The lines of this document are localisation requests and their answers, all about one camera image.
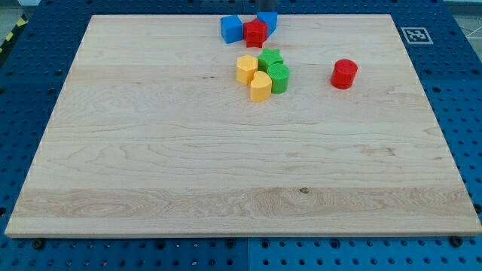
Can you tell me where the white fiducial marker tag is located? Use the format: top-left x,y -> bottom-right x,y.
401,27 -> 433,44

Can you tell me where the green cylinder block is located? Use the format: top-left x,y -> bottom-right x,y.
267,63 -> 290,94

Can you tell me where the blue cube block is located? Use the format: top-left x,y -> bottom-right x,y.
220,15 -> 243,44

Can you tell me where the yellow hexagon block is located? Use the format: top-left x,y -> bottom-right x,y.
236,55 -> 258,85

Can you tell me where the red cylinder block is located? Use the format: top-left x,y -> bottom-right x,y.
330,59 -> 358,90

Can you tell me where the light wooden board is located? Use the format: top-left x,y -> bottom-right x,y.
5,14 -> 481,238

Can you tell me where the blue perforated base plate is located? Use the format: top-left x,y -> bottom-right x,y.
1,0 -> 481,270

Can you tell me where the green star block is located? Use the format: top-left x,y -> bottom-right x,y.
258,48 -> 284,72

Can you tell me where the red star block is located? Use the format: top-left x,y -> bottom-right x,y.
243,19 -> 268,48

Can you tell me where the yellow heart block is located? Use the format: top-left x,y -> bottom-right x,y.
250,71 -> 272,102

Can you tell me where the blue pentagon block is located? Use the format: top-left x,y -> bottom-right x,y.
257,11 -> 278,36

